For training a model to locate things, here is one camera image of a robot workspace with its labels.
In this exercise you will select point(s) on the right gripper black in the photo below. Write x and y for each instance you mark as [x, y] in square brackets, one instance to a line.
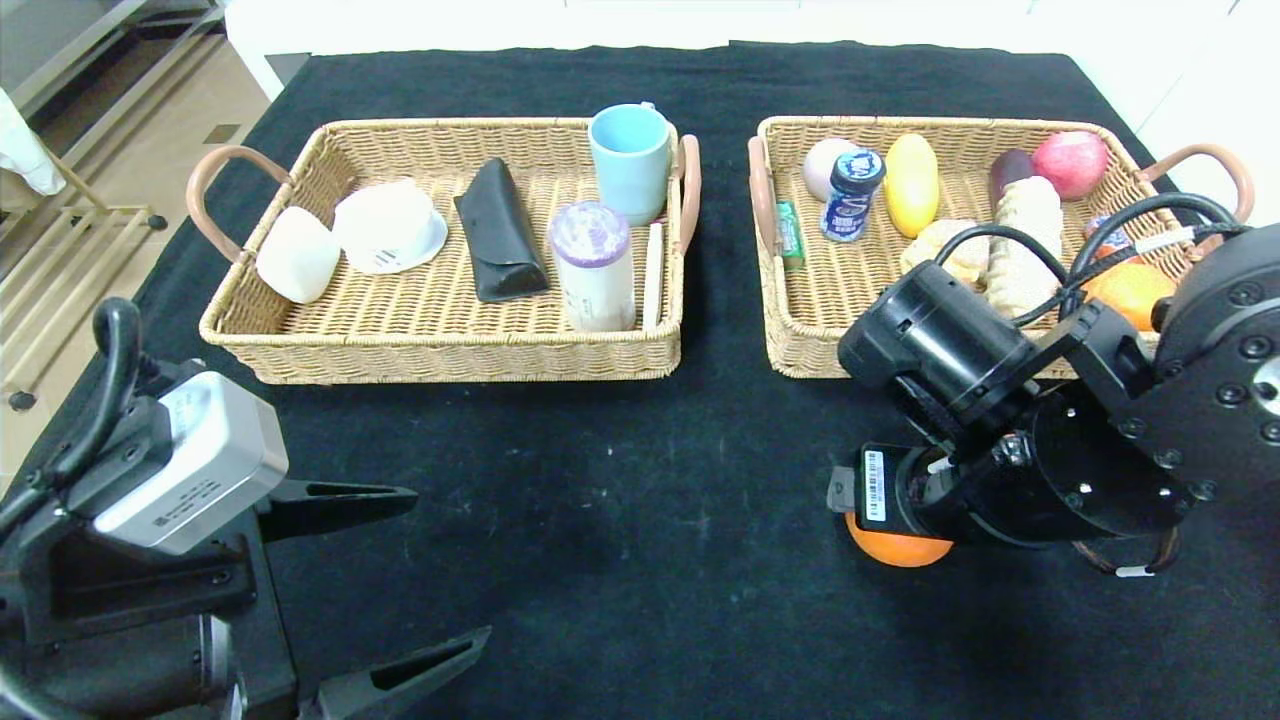
[873, 485]

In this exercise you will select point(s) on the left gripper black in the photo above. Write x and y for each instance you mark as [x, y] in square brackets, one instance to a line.
[262, 590]

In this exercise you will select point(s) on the mandarin orange with green stem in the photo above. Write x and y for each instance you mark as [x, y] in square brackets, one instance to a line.
[900, 552]

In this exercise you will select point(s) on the round cream puff bun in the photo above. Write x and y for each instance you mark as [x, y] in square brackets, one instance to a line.
[925, 245]

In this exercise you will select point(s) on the ridged long bread loaf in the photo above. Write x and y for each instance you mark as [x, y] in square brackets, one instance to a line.
[1030, 215]

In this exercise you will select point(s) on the purple topped bag roll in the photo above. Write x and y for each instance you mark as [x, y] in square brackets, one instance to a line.
[593, 270]

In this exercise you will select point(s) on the white round lid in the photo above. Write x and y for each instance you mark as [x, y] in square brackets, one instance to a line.
[385, 225]

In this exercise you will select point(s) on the black glasses case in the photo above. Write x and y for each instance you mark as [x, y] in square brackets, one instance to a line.
[500, 240]

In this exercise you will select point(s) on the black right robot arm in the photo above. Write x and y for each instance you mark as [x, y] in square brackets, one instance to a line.
[1150, 420]

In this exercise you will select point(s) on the wicker basket holding food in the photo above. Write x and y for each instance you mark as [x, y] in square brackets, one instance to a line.
[820, 300]

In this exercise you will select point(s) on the wicker basket holding mug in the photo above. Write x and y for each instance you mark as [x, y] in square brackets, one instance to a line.
[420, 300]

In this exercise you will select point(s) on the green gum pack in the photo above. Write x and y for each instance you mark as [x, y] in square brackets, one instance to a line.
[790, 236]

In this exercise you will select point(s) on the blue gum bottle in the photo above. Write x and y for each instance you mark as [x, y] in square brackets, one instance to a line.
[852, 195]

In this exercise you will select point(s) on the yellow mango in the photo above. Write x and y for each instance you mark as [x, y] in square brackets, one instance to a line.
[912, 185]

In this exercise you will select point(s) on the white pen pink cap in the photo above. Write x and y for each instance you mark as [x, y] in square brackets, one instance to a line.
[654, 275]

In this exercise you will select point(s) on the pale pink egg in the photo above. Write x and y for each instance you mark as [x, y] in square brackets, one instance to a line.
[822, 170]

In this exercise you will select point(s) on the plain orange fruit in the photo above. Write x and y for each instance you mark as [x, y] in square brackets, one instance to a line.
[1135, 290]

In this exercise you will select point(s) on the orange red candy pack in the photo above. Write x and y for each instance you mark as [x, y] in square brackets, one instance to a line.
[1095, 232]

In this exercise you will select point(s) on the white soap bar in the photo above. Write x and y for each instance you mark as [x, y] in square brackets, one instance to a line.
[298, 255]

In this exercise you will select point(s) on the purple eggplant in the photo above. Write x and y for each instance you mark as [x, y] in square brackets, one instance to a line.
[1010, 168]

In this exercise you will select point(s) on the red apple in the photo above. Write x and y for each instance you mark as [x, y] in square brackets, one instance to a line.
[1070, 166]

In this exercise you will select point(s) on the light blue mug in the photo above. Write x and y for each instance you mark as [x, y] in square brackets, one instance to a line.
[630, 170]

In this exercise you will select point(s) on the wooden wheeled rack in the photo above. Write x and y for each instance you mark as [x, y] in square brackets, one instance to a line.
[60, 260]

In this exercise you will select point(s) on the brass floor socket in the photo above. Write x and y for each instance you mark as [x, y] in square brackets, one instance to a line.
[222, 134]

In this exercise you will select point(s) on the white hanging cloth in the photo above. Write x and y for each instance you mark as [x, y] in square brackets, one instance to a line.
[25, 150]

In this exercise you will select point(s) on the white table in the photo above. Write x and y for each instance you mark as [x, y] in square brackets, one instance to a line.
[280, 25]

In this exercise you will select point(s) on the grey low shelf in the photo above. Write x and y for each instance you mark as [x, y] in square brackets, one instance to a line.
[60, 30]

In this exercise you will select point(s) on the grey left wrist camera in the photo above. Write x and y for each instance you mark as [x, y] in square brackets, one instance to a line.
[190, 465]

